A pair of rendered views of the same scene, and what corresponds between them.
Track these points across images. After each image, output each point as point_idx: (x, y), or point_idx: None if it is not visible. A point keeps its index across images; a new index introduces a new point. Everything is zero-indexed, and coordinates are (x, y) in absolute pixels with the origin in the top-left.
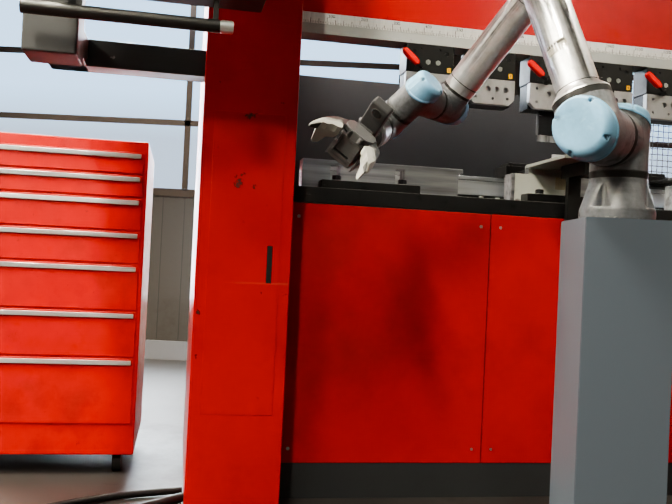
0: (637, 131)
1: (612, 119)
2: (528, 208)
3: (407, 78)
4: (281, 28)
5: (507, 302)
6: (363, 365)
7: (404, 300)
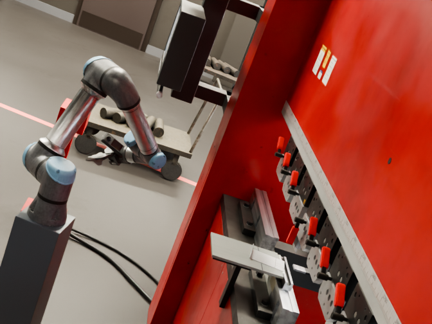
0: (38, 169)
1: (23, 153)
2: (229, 270)
3: (280, 159)
4: (233, 105)
5: (204, 322)
6: (188, 305)
7: (202, 284)
